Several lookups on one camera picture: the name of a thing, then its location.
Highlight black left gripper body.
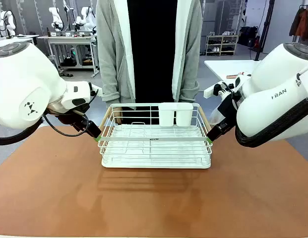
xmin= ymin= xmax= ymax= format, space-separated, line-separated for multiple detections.
xmin=48 ymin=103 xmax=92 ymax=131

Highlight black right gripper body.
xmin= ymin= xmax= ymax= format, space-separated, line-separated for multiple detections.
xmin=216 ymin=93 xmax=241 ymax=126

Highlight white wire dish rack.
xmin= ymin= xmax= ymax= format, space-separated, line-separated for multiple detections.
xmin=98 ymin=103 xmax=213 ymax=170

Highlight person left forearm grey sleeve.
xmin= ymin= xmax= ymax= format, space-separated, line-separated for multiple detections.
xmin=179 ymin=47 xmax=200 ymax=103

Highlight person right forearm grey sleeve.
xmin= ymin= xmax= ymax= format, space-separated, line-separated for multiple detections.
xmin=97 ymin=47 xmax=122 ymax=102

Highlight translucent plastic bag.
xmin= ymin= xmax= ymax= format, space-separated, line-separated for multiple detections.
xmin=208 ymin=108 xmax=223 ymax=126

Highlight large white side table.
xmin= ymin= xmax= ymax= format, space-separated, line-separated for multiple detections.
xmin=204 ymin=59 xmax=262 ymax=84

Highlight white plastic cutlery holder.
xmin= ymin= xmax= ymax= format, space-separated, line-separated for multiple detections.
xmin=158 ymin=102 xmax=194 ymax=127

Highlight wooden shoe rack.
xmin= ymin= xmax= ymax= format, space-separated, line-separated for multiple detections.
xmin=205 ymin=34 xmax=240 ymax=57

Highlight white workbench with robots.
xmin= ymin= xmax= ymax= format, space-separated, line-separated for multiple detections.
xmin=36 ymin=34 xmax=100 ymax=76

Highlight black luggage bags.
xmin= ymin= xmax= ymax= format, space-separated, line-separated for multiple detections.
xmin=239 ymin=25 xmax=259 ymax=48

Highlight black slanted stand pole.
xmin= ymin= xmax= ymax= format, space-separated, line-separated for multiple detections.
xmin=254 ymin=0 xmax=276 ymax=61

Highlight white background desk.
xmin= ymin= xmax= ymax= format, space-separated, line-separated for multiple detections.
xmin=0 ymin=34 xmax=40 ymax=49

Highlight person torso grey cardigan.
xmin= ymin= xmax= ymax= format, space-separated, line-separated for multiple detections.
xmin=95 ymin=0 xmax=203 ymax=124

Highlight hanging brown jackets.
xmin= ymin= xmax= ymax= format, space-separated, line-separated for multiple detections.
xmin=289 ymin=5 xmax=308 ymax=42

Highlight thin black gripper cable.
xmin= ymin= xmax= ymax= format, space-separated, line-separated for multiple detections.
xmin=43 ymin=88 xmax=99 ymax=137

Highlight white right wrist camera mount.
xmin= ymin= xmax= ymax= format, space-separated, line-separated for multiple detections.
xmin=203 ymin=80 xmax=236 ymax=99

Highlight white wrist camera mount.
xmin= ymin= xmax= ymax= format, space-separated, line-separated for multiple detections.
xmin=203 ymin=80 xmax=236 ymax=99
xmin=89 ymin=82 xmax=103 ymax=98

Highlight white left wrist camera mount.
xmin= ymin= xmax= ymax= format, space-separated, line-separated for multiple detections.
xmin=89 ymin=82 xmax=103 ymax=98

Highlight black right arm cable sleeve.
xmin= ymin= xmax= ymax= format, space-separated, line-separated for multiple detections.
xmin=235 ymin=98 xmax=308 ymax=149

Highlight black arm cable sleeve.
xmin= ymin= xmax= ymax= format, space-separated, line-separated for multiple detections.
xmin=235 ymin=98 xmax=308 ymax=149
xmin=0 ymin=116 xmax=44 ymax=146

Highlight black left arm cable sleeve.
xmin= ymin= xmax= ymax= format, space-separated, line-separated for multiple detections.
xmin=0 ymin=116 xmax=44 ymax=146

